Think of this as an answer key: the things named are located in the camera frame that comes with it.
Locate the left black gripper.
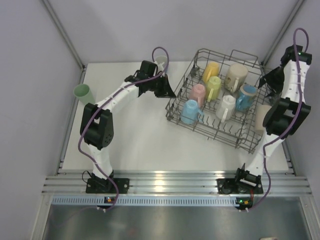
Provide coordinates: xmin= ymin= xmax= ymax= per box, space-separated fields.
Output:
xmin=146 ymin=74 xmax=175 ymax=99

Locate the blue butterfly mug orange inside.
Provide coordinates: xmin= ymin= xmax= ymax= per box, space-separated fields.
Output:
xmin=235 ymin=84 xmax=257 ymax=112

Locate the pink mug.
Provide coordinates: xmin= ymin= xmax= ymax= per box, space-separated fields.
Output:
xmin=188 ymin=84 xmax=206 ymax=107

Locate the dark blue mug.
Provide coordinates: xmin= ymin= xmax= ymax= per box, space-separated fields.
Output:
xmin=154 ymin=55 xmax=168 ymax=67

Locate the beige tumbler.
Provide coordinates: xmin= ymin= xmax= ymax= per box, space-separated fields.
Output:
xmin=254 ymin=104 xmax=271 ymax=135

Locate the light blue mug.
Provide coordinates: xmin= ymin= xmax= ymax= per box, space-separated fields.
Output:
xmin=180 ymin=99 xmax=204 ymax=125

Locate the floral cream mug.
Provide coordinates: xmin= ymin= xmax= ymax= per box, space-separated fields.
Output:
xmin=224 ymin=63 xmax=249 ymax=94

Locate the pale yellow-green mug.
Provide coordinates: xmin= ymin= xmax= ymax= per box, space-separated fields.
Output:
xmin=205 ymin=76 xmax=222 ymax=102

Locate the yellow mug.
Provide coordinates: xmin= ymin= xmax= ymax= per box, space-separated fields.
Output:
xmin=202 ymin=61 xmax=220 ymax=84

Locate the grey wire dish rack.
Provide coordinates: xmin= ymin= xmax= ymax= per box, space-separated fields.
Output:
xmin=165 ymin=48 xmax=271 ymax=154

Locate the white mug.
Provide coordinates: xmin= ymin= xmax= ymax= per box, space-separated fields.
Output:
xmin=215 ymin=95 xmax=236 ymax=123

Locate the green tumbler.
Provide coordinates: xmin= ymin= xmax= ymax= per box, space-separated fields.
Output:
xmin=73 ymin=83 xmax=95 ymax=105

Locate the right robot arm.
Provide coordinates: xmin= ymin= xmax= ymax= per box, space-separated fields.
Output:
xmin=217 ymin=44 xmax=312 ymax=195

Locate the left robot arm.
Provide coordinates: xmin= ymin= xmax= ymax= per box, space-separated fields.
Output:
xmin=79 ymin=60 xmax=176 ymax=194

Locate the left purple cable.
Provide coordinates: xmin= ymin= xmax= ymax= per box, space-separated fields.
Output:
xmin=77 ymin=46 xmax=170 ymax=210

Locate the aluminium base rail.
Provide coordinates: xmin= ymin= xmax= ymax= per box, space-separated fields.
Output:
xmin=42 ymin=170 xmax=312 ymax=197

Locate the perforated cable tray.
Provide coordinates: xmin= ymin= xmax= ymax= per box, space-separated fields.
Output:
xmin=51 ymin=195 xmax=252 ymax=207

